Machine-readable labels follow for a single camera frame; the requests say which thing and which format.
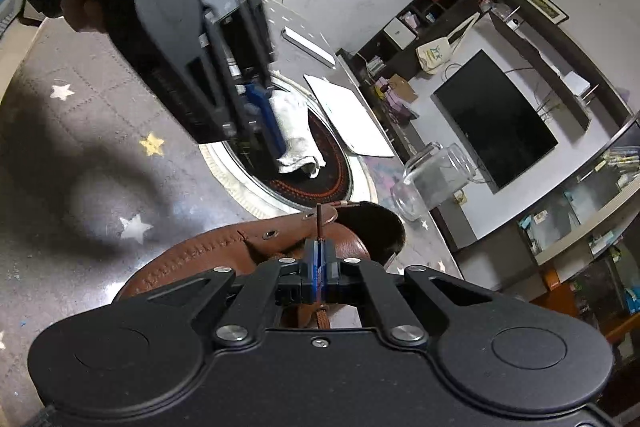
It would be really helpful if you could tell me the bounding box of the round black induction cooktop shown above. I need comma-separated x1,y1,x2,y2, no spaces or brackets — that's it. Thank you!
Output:
200,71,377,220

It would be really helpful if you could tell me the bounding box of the dark wooden shelf unit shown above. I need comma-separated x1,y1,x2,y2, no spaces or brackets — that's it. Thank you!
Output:
336,0,633,132

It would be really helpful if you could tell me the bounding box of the cream tote bag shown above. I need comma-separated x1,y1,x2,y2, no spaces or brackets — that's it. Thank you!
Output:
416,14,482,75

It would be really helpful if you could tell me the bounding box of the small cardboard box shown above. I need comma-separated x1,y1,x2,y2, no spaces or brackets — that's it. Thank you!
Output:
387,74,419,104

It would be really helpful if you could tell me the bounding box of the white bar-shaped device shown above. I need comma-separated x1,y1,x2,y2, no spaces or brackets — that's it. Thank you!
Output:
281,26,337,68

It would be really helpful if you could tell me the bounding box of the brown wooden cabinet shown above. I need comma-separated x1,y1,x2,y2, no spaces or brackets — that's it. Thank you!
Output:
500,247,640,368

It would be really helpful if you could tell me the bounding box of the grey star-print table mat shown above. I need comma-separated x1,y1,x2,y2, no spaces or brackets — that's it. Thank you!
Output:
0,0,466,427

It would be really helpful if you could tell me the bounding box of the white shelf drawer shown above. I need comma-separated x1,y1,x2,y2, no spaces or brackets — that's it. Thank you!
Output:
383,18,417,48

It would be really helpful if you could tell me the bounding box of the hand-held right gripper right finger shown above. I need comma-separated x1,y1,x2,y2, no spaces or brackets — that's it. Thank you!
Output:
320,240,502,349

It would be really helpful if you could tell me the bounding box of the brown leather shoe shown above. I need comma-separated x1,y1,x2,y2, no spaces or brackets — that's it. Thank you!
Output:
119,201,407,330

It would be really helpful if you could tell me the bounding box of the clear glass jar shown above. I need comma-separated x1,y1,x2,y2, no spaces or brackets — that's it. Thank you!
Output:
390,142,479,222

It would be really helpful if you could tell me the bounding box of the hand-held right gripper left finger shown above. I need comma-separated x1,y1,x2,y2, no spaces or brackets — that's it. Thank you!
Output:
144,240,321,348

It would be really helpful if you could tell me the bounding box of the brown shoelace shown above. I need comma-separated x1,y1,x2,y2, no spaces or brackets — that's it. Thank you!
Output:
300,201,362,330

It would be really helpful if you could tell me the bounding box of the black flat television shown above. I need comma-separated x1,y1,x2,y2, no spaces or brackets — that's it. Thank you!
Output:
431,49,559,194

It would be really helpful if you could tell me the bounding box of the dark glass display cabinet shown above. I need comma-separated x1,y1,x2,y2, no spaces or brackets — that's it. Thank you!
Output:
517,112,640,269

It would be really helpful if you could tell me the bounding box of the framed wall picture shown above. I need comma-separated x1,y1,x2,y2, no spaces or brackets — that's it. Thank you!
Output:
520,0,570,25

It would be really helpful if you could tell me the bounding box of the grey white cloth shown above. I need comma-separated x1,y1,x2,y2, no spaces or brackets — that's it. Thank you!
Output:
267,89,327,179

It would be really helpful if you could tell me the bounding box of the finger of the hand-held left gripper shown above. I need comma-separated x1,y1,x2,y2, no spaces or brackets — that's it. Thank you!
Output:
183,8,252,141
230,0,288,158

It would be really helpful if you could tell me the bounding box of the white paper notepad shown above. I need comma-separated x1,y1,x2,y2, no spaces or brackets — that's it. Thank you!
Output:
303,74,396,158

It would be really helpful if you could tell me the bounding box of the dark low television stand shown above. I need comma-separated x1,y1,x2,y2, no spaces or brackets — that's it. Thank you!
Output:
336,49,473,253

